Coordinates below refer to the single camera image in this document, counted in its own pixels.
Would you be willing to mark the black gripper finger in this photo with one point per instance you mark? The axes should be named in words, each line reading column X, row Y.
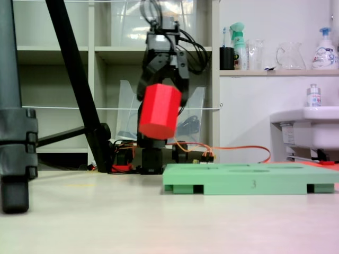
column 184, row 68
column 152, row 70

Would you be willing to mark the black slanted tripod leg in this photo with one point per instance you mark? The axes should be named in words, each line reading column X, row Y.
column 76, row 79

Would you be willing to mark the clear glass pitcher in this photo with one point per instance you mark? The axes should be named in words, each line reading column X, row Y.
column 291, row 59

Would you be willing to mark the blue toothbrush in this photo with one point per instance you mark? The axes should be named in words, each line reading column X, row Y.
column 224, row 34

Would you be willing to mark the small clear sanitizer bottle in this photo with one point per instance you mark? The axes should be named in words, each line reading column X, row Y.
column 314, row 96

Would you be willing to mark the red base clamp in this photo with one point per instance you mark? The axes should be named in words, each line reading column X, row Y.
column 121, row 168

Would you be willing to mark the wooden wall ledge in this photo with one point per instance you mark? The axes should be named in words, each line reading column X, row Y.
column 278, row 73

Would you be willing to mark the black cup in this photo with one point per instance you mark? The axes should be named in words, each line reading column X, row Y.
column 227, row 59

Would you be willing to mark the grey tripod leg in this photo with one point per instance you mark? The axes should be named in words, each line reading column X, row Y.
column 10, row 105

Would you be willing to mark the clear plastic storage box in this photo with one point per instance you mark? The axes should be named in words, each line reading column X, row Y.
column 124, row 26

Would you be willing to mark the black tripod brace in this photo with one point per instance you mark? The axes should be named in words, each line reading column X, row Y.
column 61, row 137

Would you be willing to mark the green shape-sorting board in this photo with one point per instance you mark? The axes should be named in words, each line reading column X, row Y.
column 238, row 180

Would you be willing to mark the small circuit board connector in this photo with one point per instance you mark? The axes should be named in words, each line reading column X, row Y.
column 208, row 157

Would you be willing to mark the white sink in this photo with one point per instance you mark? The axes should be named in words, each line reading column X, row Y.
column 317, row 127

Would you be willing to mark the black motor on table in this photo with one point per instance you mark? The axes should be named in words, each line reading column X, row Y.
column 180, row 154

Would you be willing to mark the beige shelf unit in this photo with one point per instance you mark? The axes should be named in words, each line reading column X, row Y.
column 119, row 54

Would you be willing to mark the blue white packet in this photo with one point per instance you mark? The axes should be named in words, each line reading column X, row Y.
column 269, row 68

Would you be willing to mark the green spray bottle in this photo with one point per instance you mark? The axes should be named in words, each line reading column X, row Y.
column 239, row 50

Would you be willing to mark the red octagonal pillar block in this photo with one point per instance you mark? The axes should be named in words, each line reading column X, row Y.
column 159, row 111

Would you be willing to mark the clear glass beaker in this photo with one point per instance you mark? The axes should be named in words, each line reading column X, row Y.
column 256, row 55

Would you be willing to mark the white foam soap bottle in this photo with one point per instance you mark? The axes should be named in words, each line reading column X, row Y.
column 324, row 55

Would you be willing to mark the red flat piece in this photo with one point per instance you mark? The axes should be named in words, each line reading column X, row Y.
column 327, row 162

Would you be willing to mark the clear plastic file tray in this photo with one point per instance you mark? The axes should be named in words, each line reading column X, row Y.
column 127, row 111

